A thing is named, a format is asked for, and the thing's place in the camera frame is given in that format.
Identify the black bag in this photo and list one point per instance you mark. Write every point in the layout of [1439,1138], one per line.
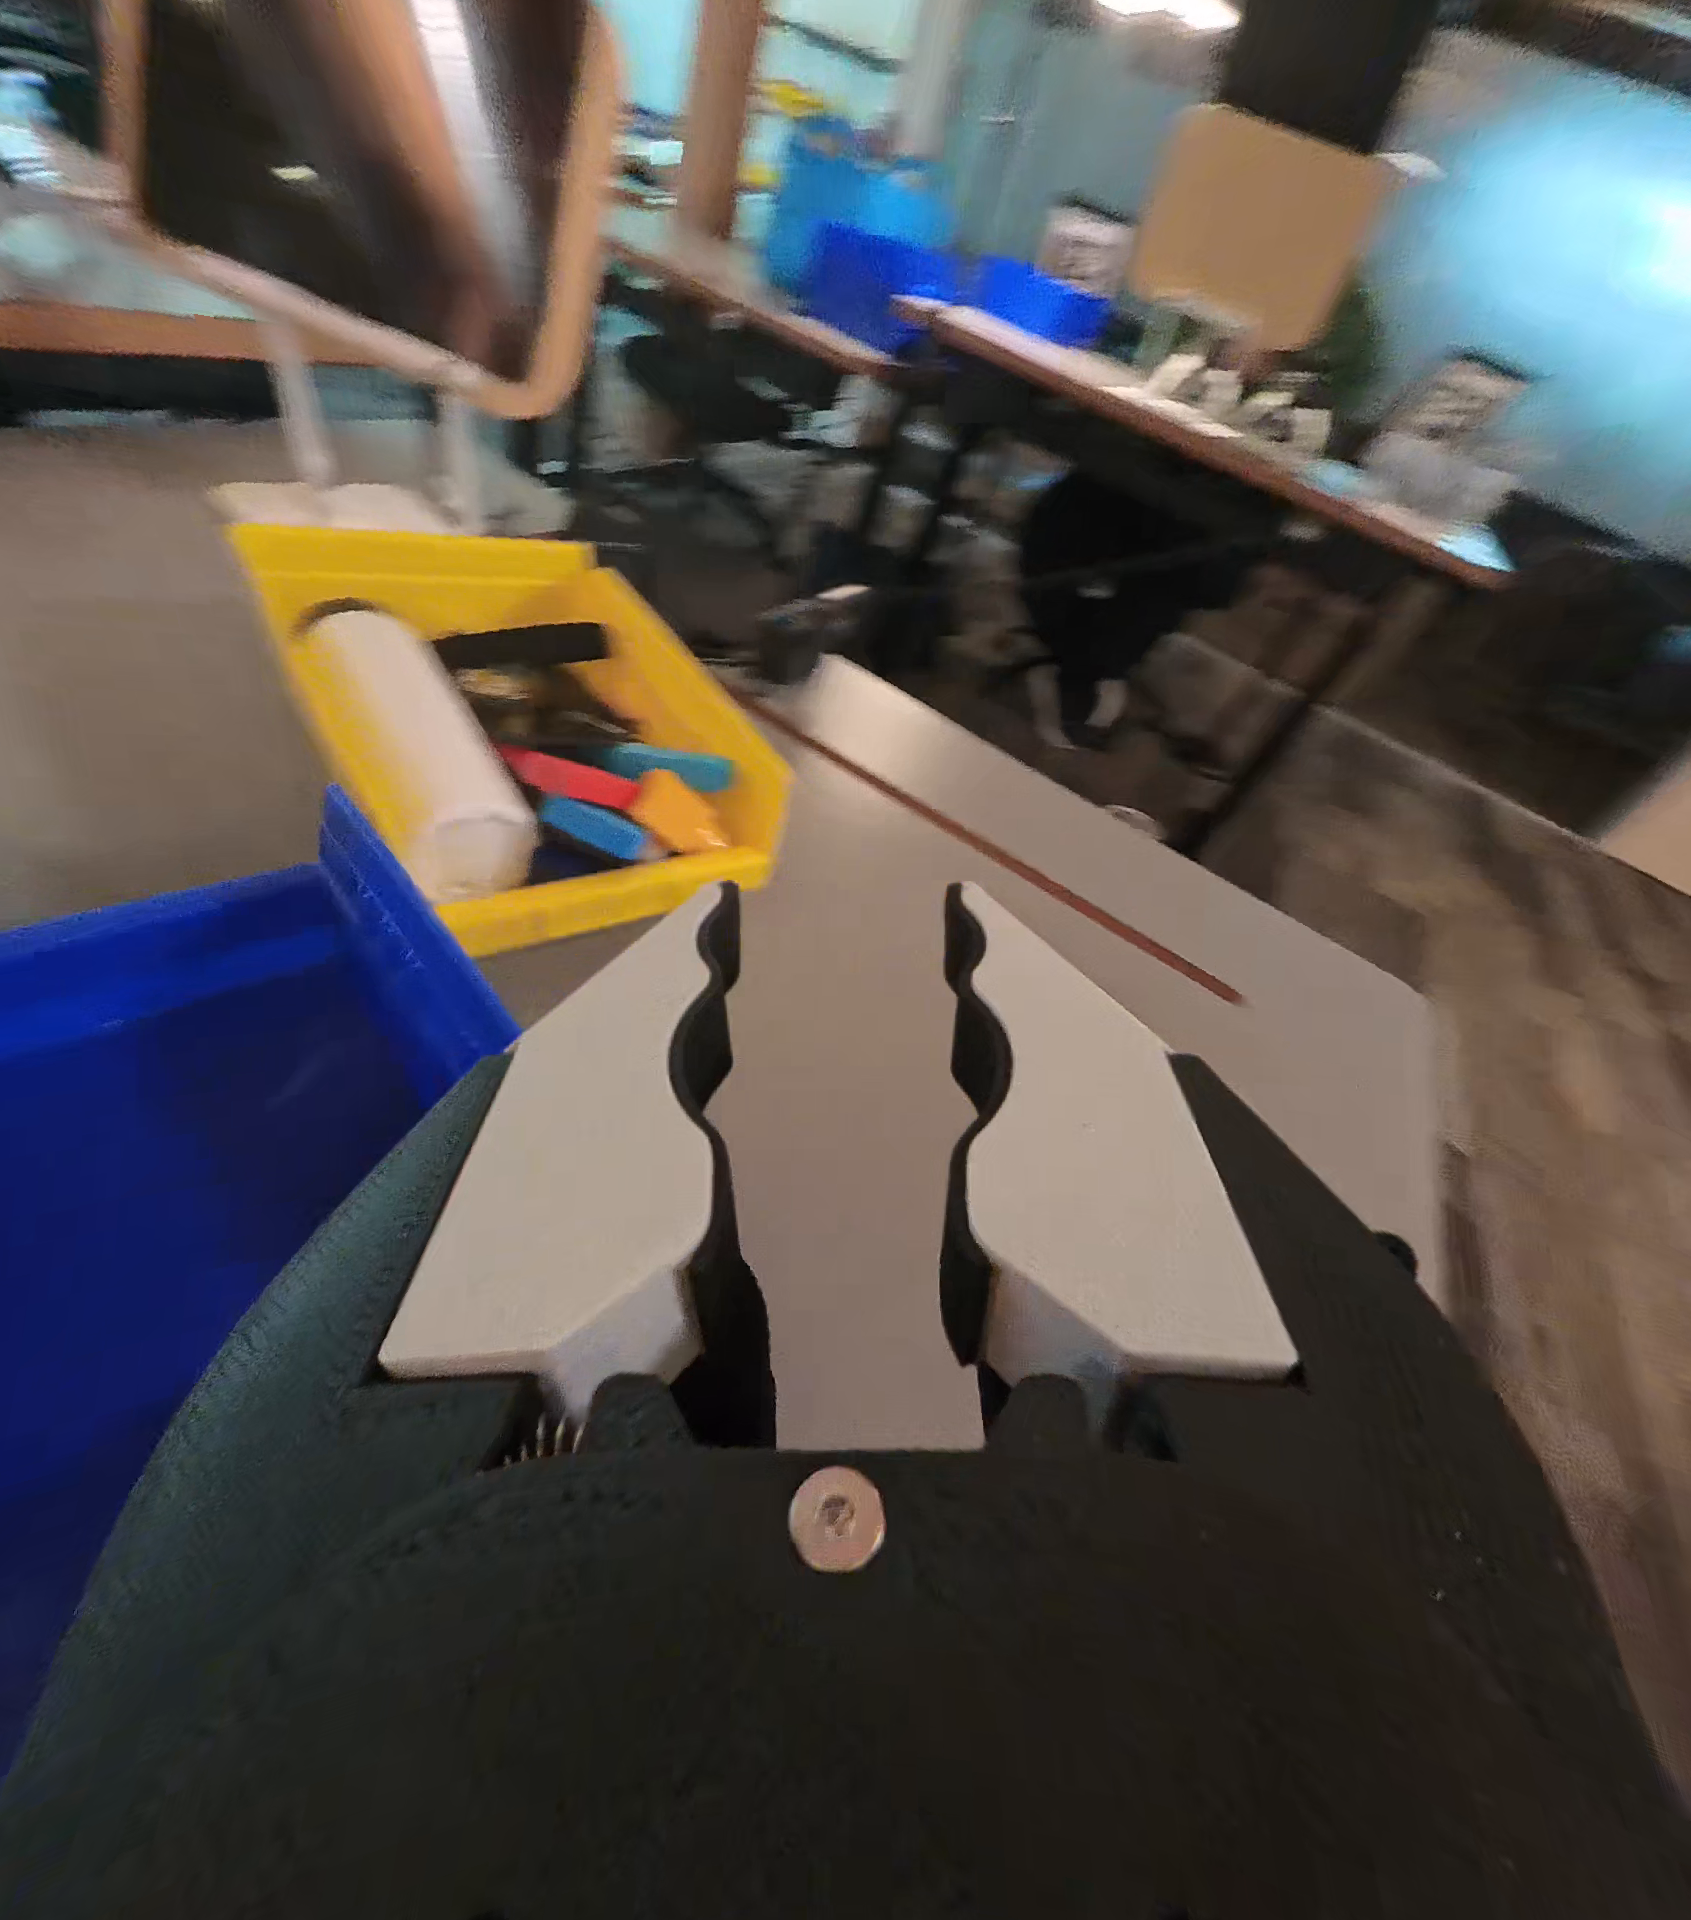
[1147,602]

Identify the orange block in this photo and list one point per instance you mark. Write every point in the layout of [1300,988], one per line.
[682,811]

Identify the blue foam block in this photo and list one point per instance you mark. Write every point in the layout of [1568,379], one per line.
[672,768]
[598,830]

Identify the wooden framed chair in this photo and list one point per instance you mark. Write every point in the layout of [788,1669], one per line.
[568,225]

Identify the black charger case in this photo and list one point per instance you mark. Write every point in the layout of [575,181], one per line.
[815,638]

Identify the blue plastic bin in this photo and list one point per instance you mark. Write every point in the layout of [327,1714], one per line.
[112,1170]

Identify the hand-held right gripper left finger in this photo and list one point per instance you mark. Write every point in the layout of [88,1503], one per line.
[560,1185]

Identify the wooden desk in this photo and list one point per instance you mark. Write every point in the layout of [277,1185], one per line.
[1175,420]

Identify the black foam strip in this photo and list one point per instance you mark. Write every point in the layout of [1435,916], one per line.
[521,647]

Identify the tan rounded panel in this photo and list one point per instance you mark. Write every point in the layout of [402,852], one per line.
[1258,225]

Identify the red foam block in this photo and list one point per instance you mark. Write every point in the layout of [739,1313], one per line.
[568,778]

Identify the yellow plastic bin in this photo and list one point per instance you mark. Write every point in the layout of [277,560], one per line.
[694,706]

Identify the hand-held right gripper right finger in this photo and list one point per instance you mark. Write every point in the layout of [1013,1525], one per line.
[1117,1199]

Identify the printed tag board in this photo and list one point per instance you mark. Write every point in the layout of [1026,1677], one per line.
[1460,405]

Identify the black pillar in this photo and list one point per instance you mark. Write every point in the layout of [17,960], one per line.
[1324,66]

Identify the white roll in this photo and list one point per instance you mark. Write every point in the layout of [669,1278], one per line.
[417,749]

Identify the blue storage bin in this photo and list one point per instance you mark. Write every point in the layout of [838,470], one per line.
[919,270]

